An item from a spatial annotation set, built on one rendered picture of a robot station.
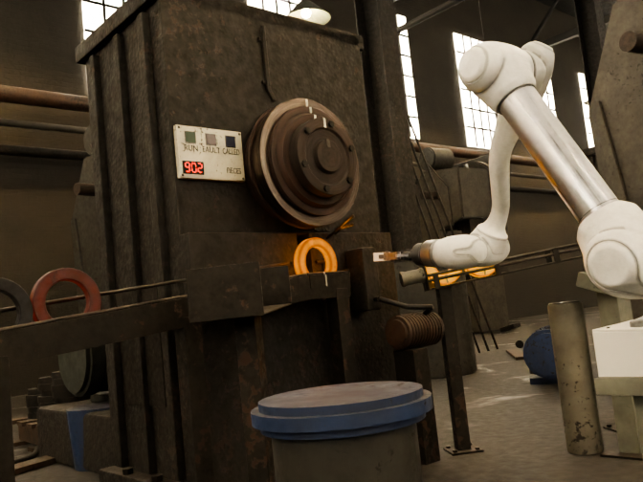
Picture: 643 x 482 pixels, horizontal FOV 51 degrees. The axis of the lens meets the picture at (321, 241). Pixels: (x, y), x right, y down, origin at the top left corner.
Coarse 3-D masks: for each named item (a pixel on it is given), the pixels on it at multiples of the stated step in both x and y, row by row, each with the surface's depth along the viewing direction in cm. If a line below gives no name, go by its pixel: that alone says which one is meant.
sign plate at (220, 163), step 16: (176, 128) 222; (192, 128) 226; (208, 128) 230; (176, 144) 221; (192, 144) 225; (208, 144) 229; (224, 144) 233; (240, 144) 238; (176, 160) 221; (192, 160) 224; (208, 160) 228; (224, 160) 232; (240, 160) 237; (192, 176) 223; (208, 176) 227; (224, 176) 231; (240, 176) 236
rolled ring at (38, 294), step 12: (48, 276) 176; (60, 276) 178; (72, 276) 180; (84, 276) 182; (36, 288) 174; (48, 288) 176; (84, 288) 183; (96, 288) 184; (36, 300) 173; (96, 300) 184; (36, 312) 173; (84, 312) 183
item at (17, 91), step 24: (456, 0) 946; (408, 24) 1013; (0, 96) 698; (24, 96) 713; (48, 96) 730; (72, 96) 749; (0, 120) 717; (24, 120) 735; (0, 144) 732; (432, 144) 1171; (528, 192) 1445; (552, 192) 1503
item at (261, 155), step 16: (272, 112) 232; (256, 128) 235; (272, 128) 231; (256, 144) 230; (256, 160) 229; (256, 176) 230; (272, 176) 228; (272, 192) 227; (352, 192) 253; (288, 208) 231; (304, 224) 240; (320, 224) 240
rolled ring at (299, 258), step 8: (304, 240) 239; (312, 240) 239; (320, 240) 242; (304, 248) 236; (320, 248) 243; (328, 248) 244; (296, 256) 235; (304, 256) 236; (328, 256) 244; (296, 264) 235; (304, 264) 235; (328, 264) 244; (336, 264) 245; (296, 272) 236; (304, 272) 235
